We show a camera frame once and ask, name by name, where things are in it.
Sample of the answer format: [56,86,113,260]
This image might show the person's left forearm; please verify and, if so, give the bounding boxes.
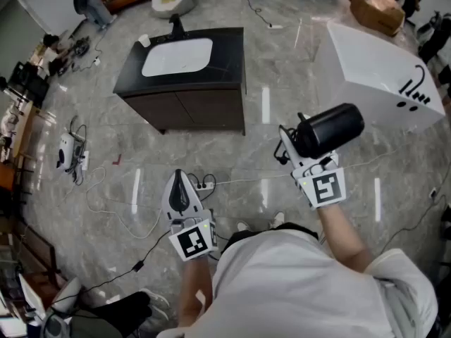
[178,257,214,327]

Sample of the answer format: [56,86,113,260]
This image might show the white floor device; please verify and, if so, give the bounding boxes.
[56,132,75,170]

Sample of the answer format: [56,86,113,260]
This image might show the person's right forearm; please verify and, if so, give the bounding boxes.
[316,202,373,270]

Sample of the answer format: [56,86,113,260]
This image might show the black bathtub faucet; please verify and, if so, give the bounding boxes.
[397,64,431,106]

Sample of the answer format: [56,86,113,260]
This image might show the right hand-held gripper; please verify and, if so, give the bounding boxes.
[278,124,348,211]

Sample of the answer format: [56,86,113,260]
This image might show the black floor cable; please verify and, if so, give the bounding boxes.
[242,0,272,27]

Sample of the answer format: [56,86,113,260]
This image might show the brown cardboard box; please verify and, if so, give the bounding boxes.
[348,0,406,37]

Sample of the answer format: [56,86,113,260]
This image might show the dark wooden bench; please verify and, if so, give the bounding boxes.
[13,220,61,295]

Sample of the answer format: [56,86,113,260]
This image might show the white floor cable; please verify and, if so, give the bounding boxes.
[85,167,170,239]

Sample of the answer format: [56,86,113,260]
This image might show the black power adapter cable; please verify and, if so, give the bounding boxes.
[79,229,172,294]

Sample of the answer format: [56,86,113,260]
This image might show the person's black trousers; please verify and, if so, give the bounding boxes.
[220,223,320,256]

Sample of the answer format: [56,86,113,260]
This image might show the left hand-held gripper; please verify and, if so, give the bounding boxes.
[162,169,220,262]

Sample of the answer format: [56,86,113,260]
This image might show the wooden table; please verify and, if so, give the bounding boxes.
[0,100,39,189]

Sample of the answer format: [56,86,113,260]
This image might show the person's white shirt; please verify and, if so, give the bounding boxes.
[165,229,440,338]

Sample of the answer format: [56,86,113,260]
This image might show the black vanity cabinet counter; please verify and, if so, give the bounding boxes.
[112,27,247,136]

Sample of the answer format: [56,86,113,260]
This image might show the black metal cart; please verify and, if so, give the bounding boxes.
[8,61,50,105]

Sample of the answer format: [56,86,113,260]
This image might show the white bathtub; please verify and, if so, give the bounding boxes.
[326,20,447,135]

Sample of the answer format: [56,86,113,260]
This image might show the black basin faucet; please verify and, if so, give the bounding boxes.
[168,13,187,40]

